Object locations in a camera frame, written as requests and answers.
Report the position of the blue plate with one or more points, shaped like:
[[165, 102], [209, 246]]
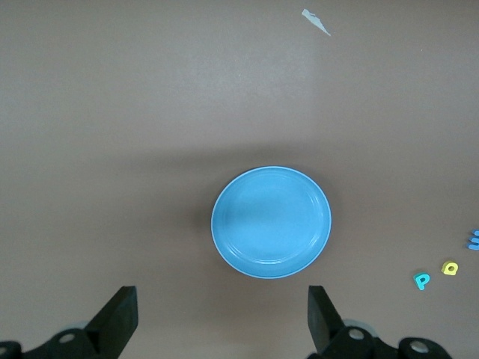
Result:
[[271, 222]]

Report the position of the white paper scrap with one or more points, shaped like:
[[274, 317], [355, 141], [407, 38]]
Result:
[[314, 19]]

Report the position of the yellow foam letter d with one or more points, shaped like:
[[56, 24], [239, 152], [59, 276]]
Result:
[[445, 268]]

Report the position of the teal foam letter p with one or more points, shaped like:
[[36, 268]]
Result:
[[422, 280]]

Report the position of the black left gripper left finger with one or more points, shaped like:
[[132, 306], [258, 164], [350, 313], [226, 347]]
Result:
[[108, 329]]

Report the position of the blue foam letter m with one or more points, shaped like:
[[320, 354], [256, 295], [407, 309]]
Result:
[[474, 245]]

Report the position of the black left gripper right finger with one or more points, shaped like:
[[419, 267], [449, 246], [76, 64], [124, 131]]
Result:
[[329, 336]]

